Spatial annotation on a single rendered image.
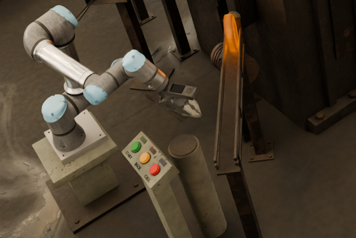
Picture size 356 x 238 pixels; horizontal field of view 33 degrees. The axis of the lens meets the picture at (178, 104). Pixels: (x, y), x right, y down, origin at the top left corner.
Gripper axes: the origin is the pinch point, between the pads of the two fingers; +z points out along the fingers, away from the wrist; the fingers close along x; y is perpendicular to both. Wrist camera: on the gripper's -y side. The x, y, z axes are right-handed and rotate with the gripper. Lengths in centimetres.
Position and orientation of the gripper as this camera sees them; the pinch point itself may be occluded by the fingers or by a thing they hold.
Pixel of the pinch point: (199, 114)
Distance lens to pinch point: 220.4
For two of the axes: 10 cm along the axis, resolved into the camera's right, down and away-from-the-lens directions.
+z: 6.8, 5.7, 4.6
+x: -3.9, 8.1, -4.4
